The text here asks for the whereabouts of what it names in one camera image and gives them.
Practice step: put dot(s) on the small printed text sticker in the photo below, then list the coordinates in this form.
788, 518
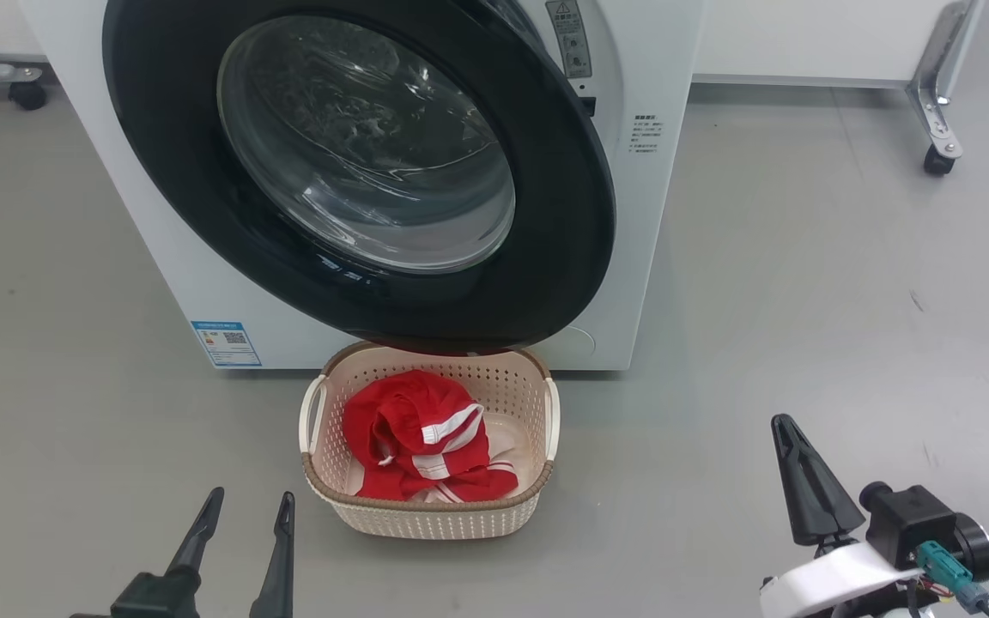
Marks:
646, 136

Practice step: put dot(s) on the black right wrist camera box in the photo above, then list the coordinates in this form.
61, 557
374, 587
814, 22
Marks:
911, 519

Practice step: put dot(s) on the cream perforated laundry basket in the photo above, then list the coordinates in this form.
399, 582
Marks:
434, 524

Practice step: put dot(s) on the black round glass washer door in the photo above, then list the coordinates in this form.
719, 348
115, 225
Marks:
546, 257

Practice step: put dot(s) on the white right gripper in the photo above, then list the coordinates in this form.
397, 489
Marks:
812, 592

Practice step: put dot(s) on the grey warning label sticker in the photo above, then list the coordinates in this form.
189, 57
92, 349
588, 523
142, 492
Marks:
569, 39

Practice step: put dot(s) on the blue energy label sticker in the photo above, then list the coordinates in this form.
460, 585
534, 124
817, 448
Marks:
226, 343

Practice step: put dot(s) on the white front-load washing machine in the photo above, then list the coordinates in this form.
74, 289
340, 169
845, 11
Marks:
658, 257

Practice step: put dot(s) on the red white striped garment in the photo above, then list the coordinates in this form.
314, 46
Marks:
391, 429

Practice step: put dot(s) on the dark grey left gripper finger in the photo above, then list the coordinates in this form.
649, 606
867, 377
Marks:
198, 541
278, 575

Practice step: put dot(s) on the black caster wheel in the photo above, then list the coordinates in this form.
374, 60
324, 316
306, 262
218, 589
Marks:
939, 161
28, 96

